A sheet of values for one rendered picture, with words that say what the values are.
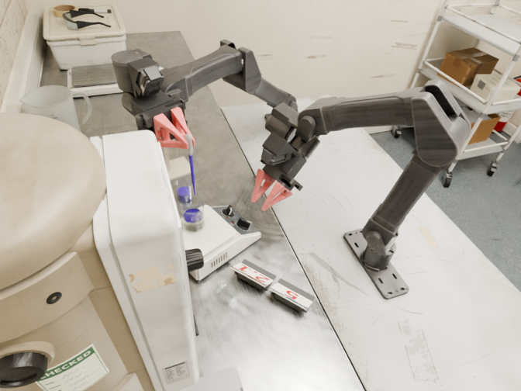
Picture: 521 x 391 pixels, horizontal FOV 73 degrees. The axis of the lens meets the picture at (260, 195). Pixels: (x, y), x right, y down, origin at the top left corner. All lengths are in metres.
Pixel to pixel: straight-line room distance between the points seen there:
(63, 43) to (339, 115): 1.25
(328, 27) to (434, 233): 1.65
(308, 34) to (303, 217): 1.58
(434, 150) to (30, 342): 0.60
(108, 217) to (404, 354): 0.75
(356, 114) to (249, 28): 1.57
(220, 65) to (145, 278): 0.76
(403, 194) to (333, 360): 0.36
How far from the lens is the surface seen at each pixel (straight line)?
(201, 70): 0.86
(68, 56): 1.73
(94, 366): 0.24
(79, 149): 0.18
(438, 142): 0.65
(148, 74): 0.68
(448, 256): 1.05
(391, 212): 0.79
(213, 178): 1.07
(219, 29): 2.16
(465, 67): 2.83
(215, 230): 0.82
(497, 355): 0.95
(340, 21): 2.46
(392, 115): 0.68
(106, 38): 1.70
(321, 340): 0.80
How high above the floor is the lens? 1.62
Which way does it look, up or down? 44 degrees down
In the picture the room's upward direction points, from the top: 6 degrees clockwise
